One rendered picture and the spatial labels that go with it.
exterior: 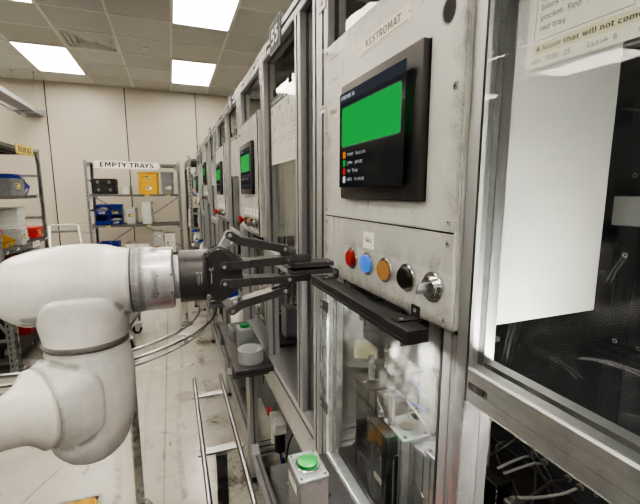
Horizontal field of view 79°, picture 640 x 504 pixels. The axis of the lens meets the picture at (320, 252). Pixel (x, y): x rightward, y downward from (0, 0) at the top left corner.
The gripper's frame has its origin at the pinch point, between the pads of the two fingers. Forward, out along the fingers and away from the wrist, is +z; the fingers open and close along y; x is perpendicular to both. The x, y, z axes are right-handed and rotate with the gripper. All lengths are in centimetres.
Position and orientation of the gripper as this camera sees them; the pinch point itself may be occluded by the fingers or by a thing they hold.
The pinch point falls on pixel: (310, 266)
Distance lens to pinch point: 63.0
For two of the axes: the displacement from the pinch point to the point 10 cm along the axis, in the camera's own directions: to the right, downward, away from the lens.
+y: 0.0, -9.9, -1.6
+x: -3.6, -1.5, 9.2
